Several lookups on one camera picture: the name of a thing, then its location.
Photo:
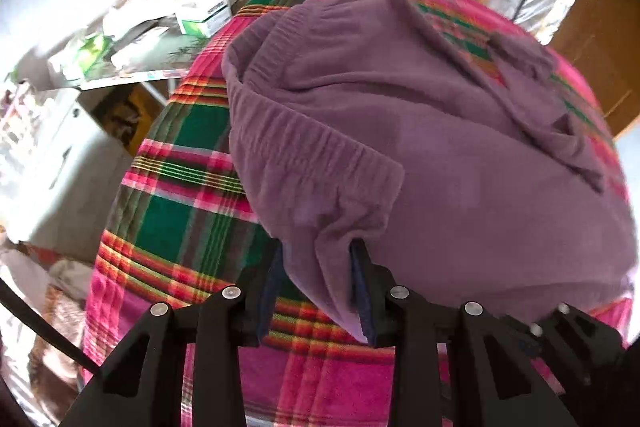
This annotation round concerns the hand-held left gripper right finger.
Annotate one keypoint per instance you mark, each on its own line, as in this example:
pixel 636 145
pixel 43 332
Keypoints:
pixel 361 302

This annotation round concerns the wooden door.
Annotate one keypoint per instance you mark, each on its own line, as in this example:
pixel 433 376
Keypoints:
pixel 600 42

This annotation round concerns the white green carton box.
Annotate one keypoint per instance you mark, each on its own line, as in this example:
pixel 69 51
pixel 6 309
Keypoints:
pixel 202 4

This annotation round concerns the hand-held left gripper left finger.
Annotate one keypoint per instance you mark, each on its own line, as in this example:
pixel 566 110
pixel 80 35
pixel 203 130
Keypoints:
pixel 267 302

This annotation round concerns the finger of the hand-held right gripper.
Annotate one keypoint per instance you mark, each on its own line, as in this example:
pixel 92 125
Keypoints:
pixel 542 352
pixel 585 342

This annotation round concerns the white cabinet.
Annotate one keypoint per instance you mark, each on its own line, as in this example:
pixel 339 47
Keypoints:
pixel 60 167

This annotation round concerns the pink green plaid blanket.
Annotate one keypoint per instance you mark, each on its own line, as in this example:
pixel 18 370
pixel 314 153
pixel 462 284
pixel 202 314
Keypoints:
pixel 175 217

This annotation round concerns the side table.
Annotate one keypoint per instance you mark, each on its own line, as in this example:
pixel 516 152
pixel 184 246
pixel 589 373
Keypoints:
pixel 165 57

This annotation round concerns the green tissue packet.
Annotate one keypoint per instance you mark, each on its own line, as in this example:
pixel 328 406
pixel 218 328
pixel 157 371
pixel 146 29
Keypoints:
pixel 77 57

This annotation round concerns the purple fleece pants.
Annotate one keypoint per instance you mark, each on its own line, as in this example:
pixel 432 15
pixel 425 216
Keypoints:
pixel 425 157

